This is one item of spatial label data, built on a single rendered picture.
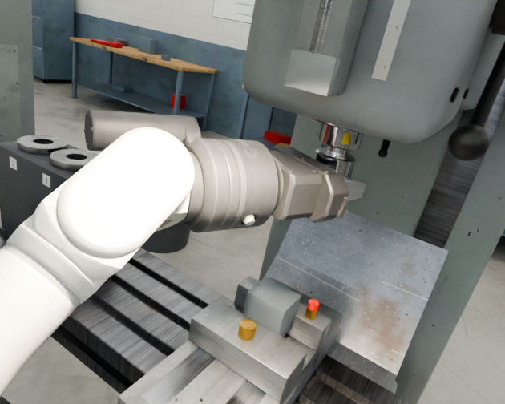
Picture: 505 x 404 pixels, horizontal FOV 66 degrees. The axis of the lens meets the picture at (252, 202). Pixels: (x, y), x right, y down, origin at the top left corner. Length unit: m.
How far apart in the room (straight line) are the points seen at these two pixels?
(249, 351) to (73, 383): 1.37
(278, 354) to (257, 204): 0.23
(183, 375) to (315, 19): 0.42
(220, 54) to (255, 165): 5.40
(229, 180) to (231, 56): 5.31
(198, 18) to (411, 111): 5.74
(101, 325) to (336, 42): 0.55
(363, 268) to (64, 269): 0.67
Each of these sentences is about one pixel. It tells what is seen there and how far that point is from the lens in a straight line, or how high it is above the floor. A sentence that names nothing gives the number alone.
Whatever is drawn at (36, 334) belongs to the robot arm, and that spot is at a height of 1.18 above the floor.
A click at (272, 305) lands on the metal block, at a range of 0.54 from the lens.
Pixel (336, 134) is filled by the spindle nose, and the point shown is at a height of 1.29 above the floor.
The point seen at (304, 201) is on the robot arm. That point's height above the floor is 1.23.
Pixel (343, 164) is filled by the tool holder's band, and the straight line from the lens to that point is 0.44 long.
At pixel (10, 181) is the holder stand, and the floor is 1.03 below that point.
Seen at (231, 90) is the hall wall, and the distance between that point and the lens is 5.61.
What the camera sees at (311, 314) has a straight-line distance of 0.59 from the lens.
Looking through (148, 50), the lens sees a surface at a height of 0.93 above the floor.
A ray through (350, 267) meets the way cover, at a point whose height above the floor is 0.97.
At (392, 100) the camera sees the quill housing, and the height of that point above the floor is 1.35.
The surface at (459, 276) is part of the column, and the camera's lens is 0.87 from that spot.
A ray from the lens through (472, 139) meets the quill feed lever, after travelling 0.35.
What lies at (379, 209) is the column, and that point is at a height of 1.10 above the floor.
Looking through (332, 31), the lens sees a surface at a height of 1.39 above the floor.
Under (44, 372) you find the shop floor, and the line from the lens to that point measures 1.89.
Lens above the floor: 1.37
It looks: 23 degrees down
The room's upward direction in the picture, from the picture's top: 12 degrees clockwise
